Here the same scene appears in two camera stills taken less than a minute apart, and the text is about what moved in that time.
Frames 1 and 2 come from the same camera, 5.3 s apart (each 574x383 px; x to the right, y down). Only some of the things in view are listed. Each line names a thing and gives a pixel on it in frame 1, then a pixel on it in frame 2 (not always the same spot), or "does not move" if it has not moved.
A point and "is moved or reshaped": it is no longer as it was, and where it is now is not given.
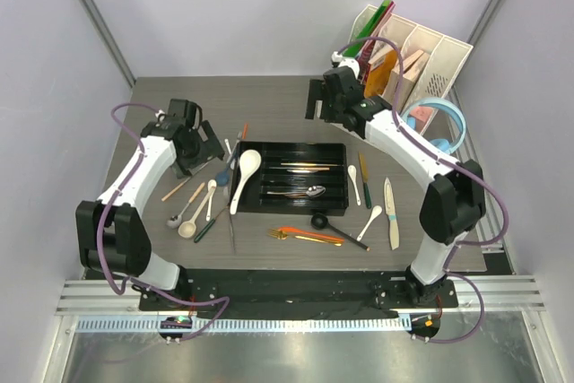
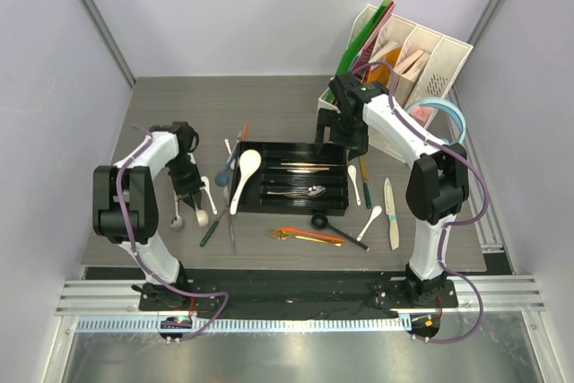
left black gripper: [209, 150] → [191, 190]
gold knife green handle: [365, 178] does not move
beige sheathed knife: [391, 214] does not move
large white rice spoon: [249, 162] does not move
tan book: [412, 65] does not move
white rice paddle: [187, 229] is moved or reshaped
